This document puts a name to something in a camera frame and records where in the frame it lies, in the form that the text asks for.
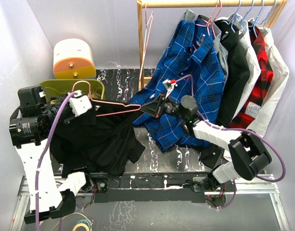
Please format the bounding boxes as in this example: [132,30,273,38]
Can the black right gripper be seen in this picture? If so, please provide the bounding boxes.
[139,92,187,120]

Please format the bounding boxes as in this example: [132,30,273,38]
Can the pink wire hanger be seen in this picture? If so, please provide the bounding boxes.
[139,3,154,83]
[72,80,142,117]

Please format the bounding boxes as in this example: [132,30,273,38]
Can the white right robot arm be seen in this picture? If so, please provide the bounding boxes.
[140,94,272,191]

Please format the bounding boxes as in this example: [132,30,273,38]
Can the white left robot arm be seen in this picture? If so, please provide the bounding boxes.
[9,85,93,230]

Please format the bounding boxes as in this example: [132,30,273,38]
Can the blue plaid shirt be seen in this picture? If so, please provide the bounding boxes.
[128,18,225,152]

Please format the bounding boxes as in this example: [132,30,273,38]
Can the red black plaid shirt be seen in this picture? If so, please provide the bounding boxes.
[229,23,274,136]

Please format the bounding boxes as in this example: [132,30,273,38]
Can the black hanging shirt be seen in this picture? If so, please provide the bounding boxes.
[200,19,251,169]

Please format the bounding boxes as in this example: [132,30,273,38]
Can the pink hanger holding blue shirt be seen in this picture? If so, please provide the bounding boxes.
[196,0,222,38]

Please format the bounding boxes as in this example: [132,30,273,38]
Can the white grey hanging shirt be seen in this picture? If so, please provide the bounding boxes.
[231,14,261,120]

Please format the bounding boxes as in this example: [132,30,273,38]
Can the green plastic basket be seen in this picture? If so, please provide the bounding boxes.
[40,79,105,100]

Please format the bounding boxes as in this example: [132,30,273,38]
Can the white orange drawer box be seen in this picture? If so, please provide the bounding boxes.
[53,38,96,79]

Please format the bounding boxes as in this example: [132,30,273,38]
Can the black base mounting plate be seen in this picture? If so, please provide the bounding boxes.
[65,172,237,204]

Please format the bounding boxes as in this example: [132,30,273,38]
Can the wooden clothes rack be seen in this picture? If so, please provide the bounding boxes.
[137,0,288,90]

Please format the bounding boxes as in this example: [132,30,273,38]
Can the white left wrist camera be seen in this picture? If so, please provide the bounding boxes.
[69,90,92,117]

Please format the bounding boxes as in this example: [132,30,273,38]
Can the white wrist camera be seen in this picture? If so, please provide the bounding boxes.
[162,79,177,98]
[69,90,92,117]

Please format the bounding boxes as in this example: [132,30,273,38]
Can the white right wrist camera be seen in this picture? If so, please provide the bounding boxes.
[162,79,177,98]

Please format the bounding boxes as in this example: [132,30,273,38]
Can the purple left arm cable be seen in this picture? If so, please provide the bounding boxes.
[34,91,80,231]

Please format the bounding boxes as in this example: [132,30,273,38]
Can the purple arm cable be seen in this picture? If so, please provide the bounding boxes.
[173,74,286,209]
[34,91,80,231]

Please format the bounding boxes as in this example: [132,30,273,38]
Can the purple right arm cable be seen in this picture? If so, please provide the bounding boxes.
[173,74,286,209]

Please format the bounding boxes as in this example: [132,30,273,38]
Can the coiled cables on floor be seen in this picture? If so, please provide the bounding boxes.
[51,212,94,231]

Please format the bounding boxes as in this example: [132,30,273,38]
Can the blue wire hanger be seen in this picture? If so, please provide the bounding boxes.
[242,0,258,37]
[220,0,242,33]
[255,0,278,33]

